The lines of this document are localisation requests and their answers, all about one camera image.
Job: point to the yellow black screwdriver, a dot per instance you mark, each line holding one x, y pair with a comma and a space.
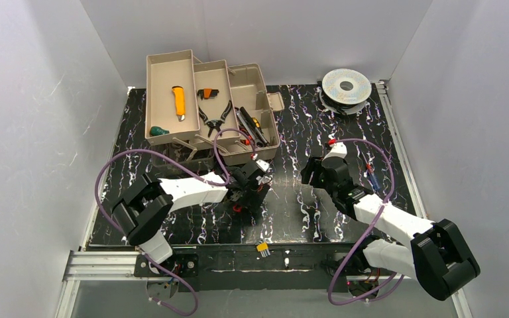
260, 132

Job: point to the green stubby screwdriver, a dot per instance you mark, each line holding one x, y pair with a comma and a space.
158, 131

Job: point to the aluminium frame rail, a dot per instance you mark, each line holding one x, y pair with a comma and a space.
101, 276

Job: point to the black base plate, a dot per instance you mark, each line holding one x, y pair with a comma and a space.
290, 266

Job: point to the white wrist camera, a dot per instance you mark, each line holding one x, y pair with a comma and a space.
264, 174
336, 149

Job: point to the black handled hammer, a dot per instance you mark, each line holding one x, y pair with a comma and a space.
249, 121

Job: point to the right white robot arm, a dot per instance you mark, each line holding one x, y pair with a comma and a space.
433, 253

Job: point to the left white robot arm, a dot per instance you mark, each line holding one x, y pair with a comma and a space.
142, 209

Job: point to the small blue red screwdriver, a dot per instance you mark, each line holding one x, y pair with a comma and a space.
373, 178

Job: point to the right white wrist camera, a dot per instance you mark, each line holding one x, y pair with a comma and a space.
336, 149

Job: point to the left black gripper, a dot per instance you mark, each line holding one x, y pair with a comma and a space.
249, 195

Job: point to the silver combination wrench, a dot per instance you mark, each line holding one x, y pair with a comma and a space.
246, 126

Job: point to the orange hex key set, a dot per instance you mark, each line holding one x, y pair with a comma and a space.
207, 93

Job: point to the beige plastic tool box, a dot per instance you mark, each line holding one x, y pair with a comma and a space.
210, 119

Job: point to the yellow utility knife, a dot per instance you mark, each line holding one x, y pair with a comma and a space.
180, 102

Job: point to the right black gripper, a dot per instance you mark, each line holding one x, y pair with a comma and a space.
315, 174

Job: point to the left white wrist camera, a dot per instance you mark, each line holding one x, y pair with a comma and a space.
264, 174

